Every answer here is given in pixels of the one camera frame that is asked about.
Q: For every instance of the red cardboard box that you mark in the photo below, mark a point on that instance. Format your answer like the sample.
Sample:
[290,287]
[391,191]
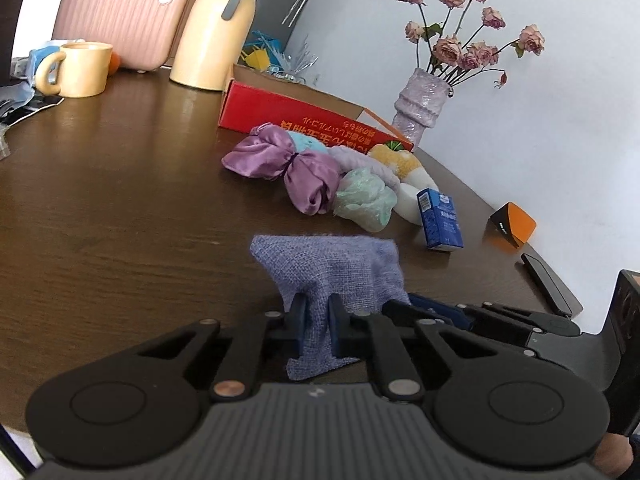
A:
[280,110]

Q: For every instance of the person's right forearm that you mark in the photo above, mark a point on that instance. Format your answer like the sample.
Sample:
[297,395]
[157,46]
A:
[617,457]

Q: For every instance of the purple satin scrunchie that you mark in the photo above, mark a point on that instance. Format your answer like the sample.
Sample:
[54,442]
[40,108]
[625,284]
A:
[300,165]

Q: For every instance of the lilac ribbed vase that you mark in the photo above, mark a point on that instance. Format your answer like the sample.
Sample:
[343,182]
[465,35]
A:
[420,105]

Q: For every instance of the light blue fluffy scrunchie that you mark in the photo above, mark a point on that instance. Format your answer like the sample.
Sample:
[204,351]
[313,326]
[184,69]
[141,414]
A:
[307,141]

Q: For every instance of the dried pink rose bouquet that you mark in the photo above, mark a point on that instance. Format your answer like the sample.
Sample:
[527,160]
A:
[450,50]

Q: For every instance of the small blue carton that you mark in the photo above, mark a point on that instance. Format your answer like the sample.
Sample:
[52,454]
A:
[440,220]

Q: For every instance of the orange white plush toy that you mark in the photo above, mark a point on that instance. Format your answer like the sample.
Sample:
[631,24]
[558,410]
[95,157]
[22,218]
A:
[400,160]

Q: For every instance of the pale green scrunchie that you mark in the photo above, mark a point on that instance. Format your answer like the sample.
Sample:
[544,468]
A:
[362,195]

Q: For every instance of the pink ribbed suitcase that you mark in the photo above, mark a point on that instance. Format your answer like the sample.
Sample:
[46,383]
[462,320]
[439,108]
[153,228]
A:
[120,15]

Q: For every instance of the orange black small box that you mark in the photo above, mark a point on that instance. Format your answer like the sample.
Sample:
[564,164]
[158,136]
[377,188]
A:
[515,222]

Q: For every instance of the grey refrigerator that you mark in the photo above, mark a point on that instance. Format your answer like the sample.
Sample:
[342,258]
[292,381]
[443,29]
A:
[280,0]

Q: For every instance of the cream thermos jug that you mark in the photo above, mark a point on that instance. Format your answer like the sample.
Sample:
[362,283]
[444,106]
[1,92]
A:
[215,35]

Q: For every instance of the purple woven cloth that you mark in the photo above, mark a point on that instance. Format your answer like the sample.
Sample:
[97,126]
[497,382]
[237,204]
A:
[340,270]

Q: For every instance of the black white plastic bag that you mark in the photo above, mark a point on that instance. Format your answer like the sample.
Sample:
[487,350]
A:
[20,105]

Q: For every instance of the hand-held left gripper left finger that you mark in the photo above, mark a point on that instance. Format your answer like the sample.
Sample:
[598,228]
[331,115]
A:
[300,322]

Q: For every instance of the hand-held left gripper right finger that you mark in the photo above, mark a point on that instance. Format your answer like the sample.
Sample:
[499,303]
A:
[334,327]

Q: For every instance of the blue white soft item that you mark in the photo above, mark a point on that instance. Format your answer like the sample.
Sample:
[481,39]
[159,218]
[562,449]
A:
[40,57]

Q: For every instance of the pile of packaged goods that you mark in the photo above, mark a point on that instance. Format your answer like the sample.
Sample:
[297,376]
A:
[260,55]

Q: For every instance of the black phone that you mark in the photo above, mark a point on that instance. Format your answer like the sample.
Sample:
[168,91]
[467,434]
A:
[550,285]

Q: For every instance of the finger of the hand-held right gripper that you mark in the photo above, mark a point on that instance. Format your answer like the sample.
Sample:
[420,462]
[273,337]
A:
[415,312]
[525,320]

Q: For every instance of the orange fruit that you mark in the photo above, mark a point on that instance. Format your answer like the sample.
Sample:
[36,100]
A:
[114,62]

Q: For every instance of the yellow mug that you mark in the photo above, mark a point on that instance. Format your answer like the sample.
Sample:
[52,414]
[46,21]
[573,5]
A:
[82,70]

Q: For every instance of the lavender plush scrunchie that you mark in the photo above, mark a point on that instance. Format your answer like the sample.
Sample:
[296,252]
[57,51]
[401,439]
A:
[355,160]

